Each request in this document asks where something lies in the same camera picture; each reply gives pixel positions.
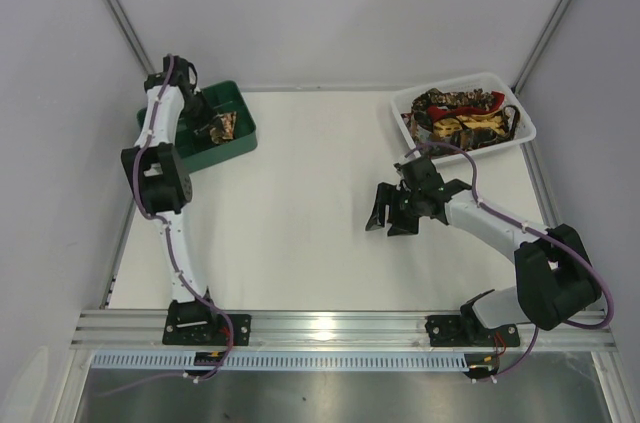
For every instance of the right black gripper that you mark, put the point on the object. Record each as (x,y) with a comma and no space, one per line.
(400,209)

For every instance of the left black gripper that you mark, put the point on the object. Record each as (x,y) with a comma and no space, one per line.
(204,118)

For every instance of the floral patterned tie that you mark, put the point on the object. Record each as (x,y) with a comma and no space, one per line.
(221,129)

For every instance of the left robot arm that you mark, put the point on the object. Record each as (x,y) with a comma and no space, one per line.
(161,187)

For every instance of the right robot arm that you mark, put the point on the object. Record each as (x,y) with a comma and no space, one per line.
(554,279)

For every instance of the pile of ties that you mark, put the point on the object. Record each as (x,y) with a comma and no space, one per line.
(470,120)

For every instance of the green compartment tray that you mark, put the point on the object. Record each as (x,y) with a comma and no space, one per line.
(187,154)

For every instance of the white plastic basket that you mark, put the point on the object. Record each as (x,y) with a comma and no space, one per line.
(401,103)

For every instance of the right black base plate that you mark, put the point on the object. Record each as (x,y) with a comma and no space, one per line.
(456,330)

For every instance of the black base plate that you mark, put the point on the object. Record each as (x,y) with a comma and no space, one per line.
(205,331)
(456,330)

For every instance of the left frame post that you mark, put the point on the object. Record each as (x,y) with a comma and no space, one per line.
(120,16)

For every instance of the frame post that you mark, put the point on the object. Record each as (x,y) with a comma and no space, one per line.
(120,16)
(541,43)

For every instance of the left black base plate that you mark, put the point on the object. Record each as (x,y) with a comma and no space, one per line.
(205,331)

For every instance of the aluminium mounting rail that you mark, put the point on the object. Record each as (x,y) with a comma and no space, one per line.
(291,331)

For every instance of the right frame post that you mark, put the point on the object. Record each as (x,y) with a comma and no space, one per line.
(541,43)

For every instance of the white slotted cable duct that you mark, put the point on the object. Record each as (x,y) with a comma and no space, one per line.
(281,361)

